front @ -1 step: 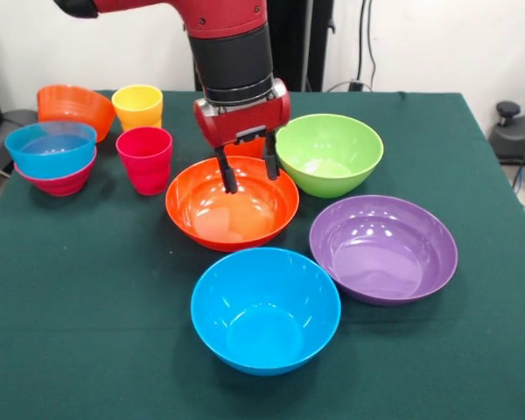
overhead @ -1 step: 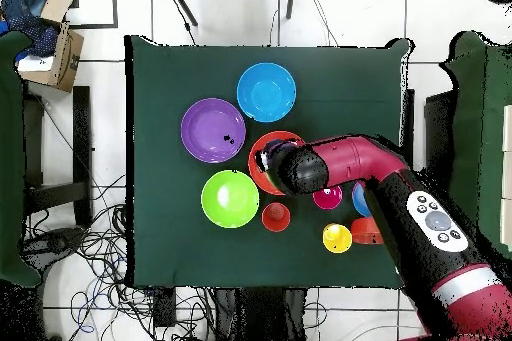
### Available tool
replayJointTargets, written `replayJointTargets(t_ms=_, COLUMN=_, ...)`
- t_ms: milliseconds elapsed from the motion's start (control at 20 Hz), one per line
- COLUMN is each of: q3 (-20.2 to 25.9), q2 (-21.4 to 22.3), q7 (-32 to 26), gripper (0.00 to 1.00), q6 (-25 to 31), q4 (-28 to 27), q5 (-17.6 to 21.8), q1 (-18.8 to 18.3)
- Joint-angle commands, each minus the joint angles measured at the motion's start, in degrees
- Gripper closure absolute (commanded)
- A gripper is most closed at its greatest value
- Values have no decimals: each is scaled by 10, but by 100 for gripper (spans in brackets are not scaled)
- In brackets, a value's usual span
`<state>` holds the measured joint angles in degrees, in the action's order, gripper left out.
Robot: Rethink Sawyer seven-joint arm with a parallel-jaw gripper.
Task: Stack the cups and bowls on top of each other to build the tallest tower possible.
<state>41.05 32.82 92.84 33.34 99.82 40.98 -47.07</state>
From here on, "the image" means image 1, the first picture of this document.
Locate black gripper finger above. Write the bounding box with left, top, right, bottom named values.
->
left=213, top=146, right=239, bottom=195
left=262, top=129, right=281, bottom=181

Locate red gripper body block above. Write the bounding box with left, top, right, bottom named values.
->
left=193, top=78, right=292, bottom=148

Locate large orange bowl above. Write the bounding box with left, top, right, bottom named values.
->
left=164, top=156, right=301, bottom=253

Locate green bowl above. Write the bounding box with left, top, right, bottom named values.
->
left=274, top=113, right=385, bottom=199

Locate pink cup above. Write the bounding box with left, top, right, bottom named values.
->
left=115, top=126, right=174, bottom=196

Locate purple bowl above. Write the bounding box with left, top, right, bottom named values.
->
left=309, top=194, right=459, bottom=306

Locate small orange bowl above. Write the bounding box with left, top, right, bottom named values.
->
left=36, top=84, right=116, bottom=144

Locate pink bowl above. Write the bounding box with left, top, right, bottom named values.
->
left=13, top=147, right=99, bottom=198

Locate small blue bowl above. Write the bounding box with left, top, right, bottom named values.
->
left=3, top=121, right=99, bottom=180

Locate orange cup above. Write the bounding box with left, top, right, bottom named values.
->
left=224, top=138, right=267, bottom=159

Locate yellow cup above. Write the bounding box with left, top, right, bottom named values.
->
left=111, top=84, right=165, bottom=133

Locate large blue bowl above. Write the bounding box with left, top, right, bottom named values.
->
left=190, top=247, right=342, bottom=376

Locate dark green tablecloth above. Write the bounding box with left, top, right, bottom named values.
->
left=0, top=89, right=525, bottom=420

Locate black wall cable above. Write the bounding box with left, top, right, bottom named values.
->
left=356, top=0, right=377, bottom=91

